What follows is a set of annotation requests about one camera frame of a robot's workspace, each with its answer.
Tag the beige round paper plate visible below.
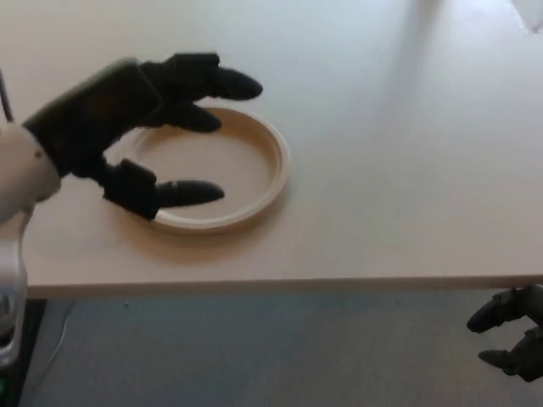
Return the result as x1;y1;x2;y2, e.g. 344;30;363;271
126;106;293;236

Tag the thin white floor cable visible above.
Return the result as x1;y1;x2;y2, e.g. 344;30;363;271
28;301;76;393

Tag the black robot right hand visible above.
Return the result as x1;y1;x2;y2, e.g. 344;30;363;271
466;284;543;382

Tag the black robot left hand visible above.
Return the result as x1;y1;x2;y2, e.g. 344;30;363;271
20;53;264;222

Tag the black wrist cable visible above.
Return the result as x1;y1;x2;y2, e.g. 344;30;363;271
0;67;16;125

